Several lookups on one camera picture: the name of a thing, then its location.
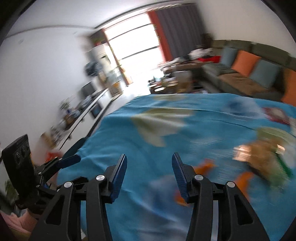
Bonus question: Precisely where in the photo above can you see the orange plastic bag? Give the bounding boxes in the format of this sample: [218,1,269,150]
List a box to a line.
[46,151,60,163]

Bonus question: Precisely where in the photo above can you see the blue printed blanket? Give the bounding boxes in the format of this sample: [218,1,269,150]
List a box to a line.
[57,93,296,241]

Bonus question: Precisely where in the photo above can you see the black plastic bag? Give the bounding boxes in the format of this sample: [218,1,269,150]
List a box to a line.
[84,61,99,76]

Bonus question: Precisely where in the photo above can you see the cluttered coffee table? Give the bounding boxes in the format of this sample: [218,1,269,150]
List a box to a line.
[148,70,195,93]

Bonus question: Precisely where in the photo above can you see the green sectional sofa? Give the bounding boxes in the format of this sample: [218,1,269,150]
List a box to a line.
[201,39,296,103]

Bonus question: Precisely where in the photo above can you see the large blue cushion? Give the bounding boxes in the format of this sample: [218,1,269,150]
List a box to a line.
[250,60,282,89]

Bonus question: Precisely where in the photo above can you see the orange cushion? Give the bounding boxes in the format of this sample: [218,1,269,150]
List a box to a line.
[280,68,296,107]
[231,50,261,77]

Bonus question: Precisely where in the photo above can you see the black monitor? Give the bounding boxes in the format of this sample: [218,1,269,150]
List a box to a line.
[81,82,96,98]

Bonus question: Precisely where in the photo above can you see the small blue cushion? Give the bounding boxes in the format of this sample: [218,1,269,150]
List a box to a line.
[221,47,238,68]

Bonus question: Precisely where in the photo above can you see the green clear plastic wrapper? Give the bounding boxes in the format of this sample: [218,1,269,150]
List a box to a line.
[270,148,295,193]

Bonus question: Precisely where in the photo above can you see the red snack packet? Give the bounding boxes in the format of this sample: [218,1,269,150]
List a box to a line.
[262,107,291,126]

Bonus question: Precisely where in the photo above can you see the person's left forearm pink sleeve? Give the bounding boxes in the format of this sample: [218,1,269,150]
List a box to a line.
[3,209,40,235]

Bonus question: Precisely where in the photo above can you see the large window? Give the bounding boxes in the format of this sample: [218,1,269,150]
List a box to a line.
[104,17,167,93]

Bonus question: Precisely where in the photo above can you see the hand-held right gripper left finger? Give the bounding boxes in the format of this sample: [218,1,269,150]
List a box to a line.
[29,153,128,241]

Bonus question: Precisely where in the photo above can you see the grey and orange curtain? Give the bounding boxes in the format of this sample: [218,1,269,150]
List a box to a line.
[148,3,215,63]

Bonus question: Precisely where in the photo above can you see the gold snack wrapper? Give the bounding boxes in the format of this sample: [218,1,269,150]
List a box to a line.
[233,139,280,177]

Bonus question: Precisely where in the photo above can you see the white media cabinet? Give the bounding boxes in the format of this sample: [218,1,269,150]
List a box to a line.
[42,88,111,149]

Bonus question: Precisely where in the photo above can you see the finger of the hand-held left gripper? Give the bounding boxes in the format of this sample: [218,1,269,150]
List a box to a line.
[62,138,87,158]
[57,155,81,169]

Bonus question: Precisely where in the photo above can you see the striped curtain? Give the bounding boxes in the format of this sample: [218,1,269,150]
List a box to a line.
[90,30,133,87]

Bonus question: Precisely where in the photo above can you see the pile of clothes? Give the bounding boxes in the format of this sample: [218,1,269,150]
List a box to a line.
[188,47,220,63]

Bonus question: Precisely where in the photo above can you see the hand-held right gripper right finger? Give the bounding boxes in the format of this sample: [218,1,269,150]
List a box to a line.
[171,152,270,241]

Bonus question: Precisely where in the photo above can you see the white standing air conditioner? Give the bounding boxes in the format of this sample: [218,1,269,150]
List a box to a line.
[89,44,112,77]

